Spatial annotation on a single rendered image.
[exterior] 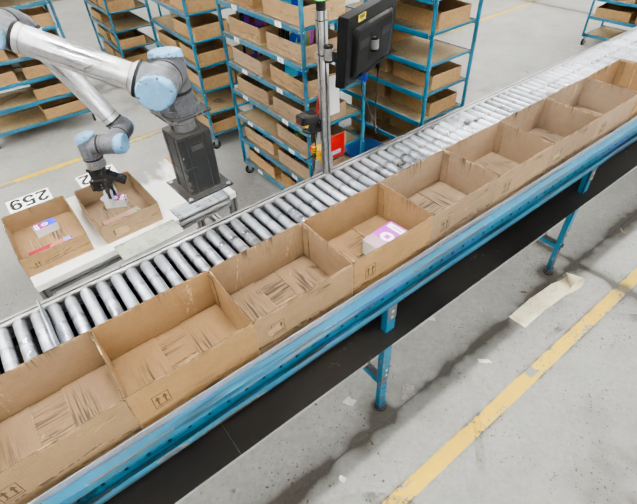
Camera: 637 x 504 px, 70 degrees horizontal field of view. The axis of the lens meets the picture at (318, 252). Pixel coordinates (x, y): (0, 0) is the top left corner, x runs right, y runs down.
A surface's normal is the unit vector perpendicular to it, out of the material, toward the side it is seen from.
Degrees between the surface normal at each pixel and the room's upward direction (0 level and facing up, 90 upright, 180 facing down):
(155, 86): 92
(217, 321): 0
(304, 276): 1
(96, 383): 1
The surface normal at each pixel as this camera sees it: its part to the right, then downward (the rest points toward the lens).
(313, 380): -0.04, -0.73
